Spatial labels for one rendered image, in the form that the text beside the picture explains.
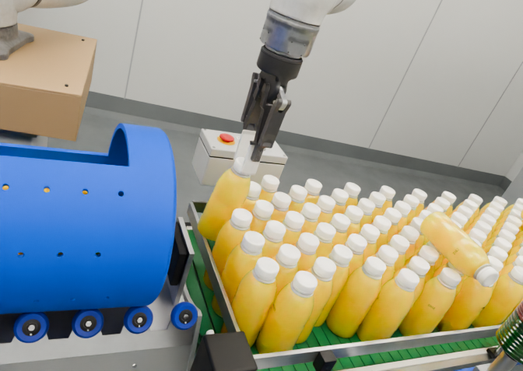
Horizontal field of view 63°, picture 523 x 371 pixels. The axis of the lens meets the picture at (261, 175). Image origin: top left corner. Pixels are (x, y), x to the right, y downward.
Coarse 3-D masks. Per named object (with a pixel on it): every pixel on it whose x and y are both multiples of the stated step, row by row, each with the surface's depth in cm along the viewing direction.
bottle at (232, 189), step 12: (228, 180) 82; (240, 180) 82; (216, 192) 84; (228, 192) 83; (240, 192) 83; (216, 204) 84; (228, 204) 84; (240, 204) 85; (204, 216) 87; (216, 216) 85; (228, 216) 85; (204, 228) 87; (216, 228) 86
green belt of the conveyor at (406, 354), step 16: (192, 240) 98; (208, 240) 100; (192, 272) 90; (192, 288) 87; (208, 288) 87; (208, 304) 84; (208, 320) 80; (320, 336) 86; (336, 336) 88; (400, 336) 93; (256, 352) 78; (384, 352) 88; (400, 352) 89; (416, 352) 91; (432, 352) 92; (448, 352) 94; (272, 368) 76; (288, 368) 77; (304, 368) 78; (336, 368) 80; (352, 368) 82
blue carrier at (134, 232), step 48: (0, 144) 69; (144, 144) 60; (0, 192) 49; (48, 192) 51; (96, 192) 54; (144, 192) 56; (0, 240) 49; (48, 240) 51; (96, 240) 53; (144, 240) 56; (0, 288) 51; (48, 288) 53; (96, 288) 56; (144, 288) 59
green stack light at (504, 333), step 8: (512, 312) 60; (512, 320) 58; (520, 320) 57; (504, 328) 59; (512, 328) 58; (520, 328) 57; (496, 336) 60; (504, 336) 59; (512, 336) 58; (520, 336) 57; (504, 344) 59; (512, 344) 58; (520, 344) 57; (512, 352) 58; (520, 352) 57; (520, 360) 57
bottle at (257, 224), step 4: (252, 212) 87; (256, 216) 86; (252, 220) 86; (256, 220) 86; (260, 220) 86; (264, 220) 86; (268, 220) 87; (252, 224) 86; (256, 224) 86; (260, 224) 86; (264, 224) 86; (252, 228) 86; (256, 228) 86; (260, 228) 86; (264, 228) 86; (260, 232) 86
